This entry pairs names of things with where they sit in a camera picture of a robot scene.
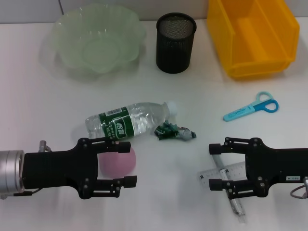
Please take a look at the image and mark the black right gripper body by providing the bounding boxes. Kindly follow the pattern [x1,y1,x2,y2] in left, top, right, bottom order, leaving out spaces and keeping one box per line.
[245,137,308,198]

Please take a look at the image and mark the transparent plastic ruler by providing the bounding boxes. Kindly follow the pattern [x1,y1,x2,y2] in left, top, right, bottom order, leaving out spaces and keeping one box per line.
[198,161,247,187]

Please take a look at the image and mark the grey white pen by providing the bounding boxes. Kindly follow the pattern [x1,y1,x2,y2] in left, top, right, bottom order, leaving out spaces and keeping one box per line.
[211,154,247,223]

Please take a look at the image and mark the blue capped scissors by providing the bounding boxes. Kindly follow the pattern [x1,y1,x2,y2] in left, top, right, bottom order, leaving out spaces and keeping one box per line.
[223,90,280,122]

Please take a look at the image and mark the green plastic wrapper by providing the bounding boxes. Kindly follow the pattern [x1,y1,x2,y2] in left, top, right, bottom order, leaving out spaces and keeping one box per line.
[154,121,198,141]

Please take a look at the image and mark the left gripper black cable plug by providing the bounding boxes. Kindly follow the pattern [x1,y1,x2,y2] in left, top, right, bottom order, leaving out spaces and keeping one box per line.
[0,189,39,200]

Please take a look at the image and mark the clear water bottle green label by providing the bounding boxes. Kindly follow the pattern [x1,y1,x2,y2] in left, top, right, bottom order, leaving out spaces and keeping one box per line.
[85,100,179,140]

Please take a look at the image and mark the yellow plastic bin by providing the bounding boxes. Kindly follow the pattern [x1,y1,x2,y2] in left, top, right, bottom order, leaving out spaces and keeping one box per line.
[206,0,301,79]

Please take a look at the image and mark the pink toy peach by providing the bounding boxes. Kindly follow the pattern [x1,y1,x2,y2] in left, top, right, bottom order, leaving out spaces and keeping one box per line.
[97,144,138,180]

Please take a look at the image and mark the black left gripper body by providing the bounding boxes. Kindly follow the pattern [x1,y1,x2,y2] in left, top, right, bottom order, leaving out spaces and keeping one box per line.
[23,137,99,200]

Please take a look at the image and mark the black mesh pen holder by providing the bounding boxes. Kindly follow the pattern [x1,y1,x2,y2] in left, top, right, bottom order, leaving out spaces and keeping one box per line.
[155,13,197,74]

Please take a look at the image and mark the left wrist silver stub connector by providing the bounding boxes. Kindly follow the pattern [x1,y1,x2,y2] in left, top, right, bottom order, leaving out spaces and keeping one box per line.
[39,139,53,154]

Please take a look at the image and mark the translucent green fruit bowl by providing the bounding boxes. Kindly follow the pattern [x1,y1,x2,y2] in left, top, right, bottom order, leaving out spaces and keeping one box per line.
[51,2,147,75]

